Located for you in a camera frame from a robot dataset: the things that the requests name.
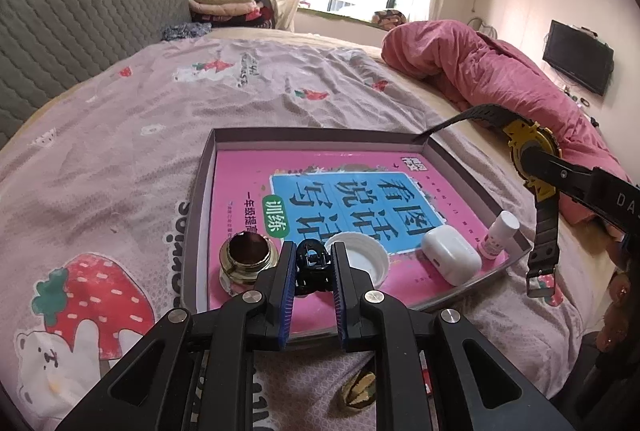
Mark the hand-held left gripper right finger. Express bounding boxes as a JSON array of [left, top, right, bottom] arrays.
[[330, 241, 576, 431]]

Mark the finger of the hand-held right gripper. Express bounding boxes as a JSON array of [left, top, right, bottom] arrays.
[[522, 146, 598, 206]]

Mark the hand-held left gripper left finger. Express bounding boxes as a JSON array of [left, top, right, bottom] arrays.
[[55, 241, 298, 431]]

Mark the black hair claw clip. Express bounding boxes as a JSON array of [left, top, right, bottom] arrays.
[[295, 238, 335, 297]]

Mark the round white lid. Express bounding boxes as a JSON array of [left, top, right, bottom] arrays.
[[324, 232, 390, 289]]

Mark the black and yellow wristwatch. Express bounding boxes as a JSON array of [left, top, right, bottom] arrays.
[[419, 104, 563, 298]]

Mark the shallow grey cardboard tray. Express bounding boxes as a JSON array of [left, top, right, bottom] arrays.
[[181, 127, 532, 344]]

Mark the white earbuds case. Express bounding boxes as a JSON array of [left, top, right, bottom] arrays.
[[421, 225, 482, 287]]

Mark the person's right hand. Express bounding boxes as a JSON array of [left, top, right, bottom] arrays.
[[602, 233, 640, 337]]

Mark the gold glass jar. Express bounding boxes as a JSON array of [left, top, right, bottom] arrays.
[[218, 233, 279, 296]]

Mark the small white bottle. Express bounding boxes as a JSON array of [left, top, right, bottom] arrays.
[[477, 212, 521, 261]]

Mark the gold hair clip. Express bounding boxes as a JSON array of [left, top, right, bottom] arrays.
[[339, 371, 377, 412]]

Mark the red lip balm tube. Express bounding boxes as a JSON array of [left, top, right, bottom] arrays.
[[420, 361, 436, 397]]

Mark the pink and blue book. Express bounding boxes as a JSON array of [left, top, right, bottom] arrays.
[[209, 150, 508, 337]]

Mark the pink quilt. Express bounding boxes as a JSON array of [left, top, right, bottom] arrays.
[[381, 21, 633, 227]]

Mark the white metal rack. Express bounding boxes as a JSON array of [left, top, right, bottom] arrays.
[[467, 16, 496, 36]]

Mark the dark cloth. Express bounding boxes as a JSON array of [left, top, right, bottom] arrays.
[[575, 331, 640, 431]]

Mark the patterned cushion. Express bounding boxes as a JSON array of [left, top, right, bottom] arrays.
[[372, 10, 407, 32]]

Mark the blue patterned cloth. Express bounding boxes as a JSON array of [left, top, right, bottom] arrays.
[[162, 22, 213, 42]]

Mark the stack of folded blankets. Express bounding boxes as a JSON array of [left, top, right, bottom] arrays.
[[189, 0, 276, 29]]

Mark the grey quilted headboard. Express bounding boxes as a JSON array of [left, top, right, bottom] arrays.
[[0, 0, 193, 146]]

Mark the black wall television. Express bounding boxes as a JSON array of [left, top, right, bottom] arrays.
[[542, 20, 615, 96]]

